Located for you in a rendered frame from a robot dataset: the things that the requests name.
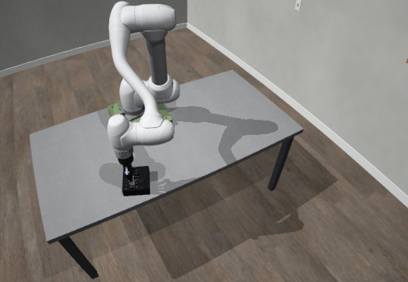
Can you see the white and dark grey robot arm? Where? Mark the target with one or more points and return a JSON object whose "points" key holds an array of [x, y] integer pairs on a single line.
{"points": [[153, 21]]}

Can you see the black lighting desk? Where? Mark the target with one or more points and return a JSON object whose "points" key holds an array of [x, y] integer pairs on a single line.
{"points": [[141, 178]]}

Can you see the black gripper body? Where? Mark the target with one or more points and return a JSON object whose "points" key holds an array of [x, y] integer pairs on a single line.
{"points": [[126, 162]]}

